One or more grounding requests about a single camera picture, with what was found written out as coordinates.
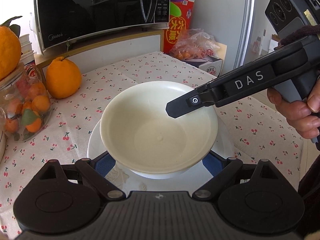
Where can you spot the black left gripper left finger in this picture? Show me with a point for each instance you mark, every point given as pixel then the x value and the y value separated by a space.
pixel 93 172

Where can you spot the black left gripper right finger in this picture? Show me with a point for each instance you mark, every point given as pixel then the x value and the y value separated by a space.
pixel 224 172

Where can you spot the large cream bowl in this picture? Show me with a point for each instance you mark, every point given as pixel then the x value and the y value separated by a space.
pixel 147 101

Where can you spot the person's right hand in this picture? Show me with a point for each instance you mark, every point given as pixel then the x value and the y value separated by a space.
pixel 298 113

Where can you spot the white refrigerator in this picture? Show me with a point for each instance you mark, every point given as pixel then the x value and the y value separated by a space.
pixel 241 25

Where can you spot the cherry print tablecloth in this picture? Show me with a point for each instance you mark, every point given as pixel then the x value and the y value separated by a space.
pixel 250 130

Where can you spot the dark cardboard box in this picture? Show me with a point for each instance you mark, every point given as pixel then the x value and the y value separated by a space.
pixel 211 64

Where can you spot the plastic bag of fruit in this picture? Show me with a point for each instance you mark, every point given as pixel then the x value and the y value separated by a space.
pixel 194 44

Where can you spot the glass jar with fruit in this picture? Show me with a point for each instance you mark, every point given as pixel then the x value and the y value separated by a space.
pixel 25 105

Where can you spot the red gift box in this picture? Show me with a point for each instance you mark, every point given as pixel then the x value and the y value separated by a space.
pixel 180 17

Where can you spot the large orange on table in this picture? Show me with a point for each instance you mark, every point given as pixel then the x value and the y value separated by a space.
pixel 63 78

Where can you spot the wooden white cabinet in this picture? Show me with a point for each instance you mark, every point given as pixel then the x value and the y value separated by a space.
pixel 97 52

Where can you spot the stack of white cups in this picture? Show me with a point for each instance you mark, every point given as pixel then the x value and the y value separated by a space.
pixel 27 56

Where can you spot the large orange on jar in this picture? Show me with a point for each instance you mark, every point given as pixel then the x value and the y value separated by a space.
pixel 10 47

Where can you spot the black microwave oven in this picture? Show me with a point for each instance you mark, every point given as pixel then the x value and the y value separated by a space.
pixel 61 21

